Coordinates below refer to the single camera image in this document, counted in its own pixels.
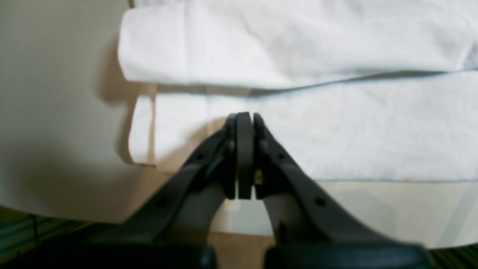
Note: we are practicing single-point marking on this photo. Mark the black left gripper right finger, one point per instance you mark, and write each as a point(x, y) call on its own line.
point(300, 211)

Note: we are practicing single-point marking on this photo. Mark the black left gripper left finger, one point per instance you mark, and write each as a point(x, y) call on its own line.
point(182, 211)

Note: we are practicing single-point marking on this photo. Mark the white T-shirt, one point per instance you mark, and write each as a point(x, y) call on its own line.
point(353, 89)

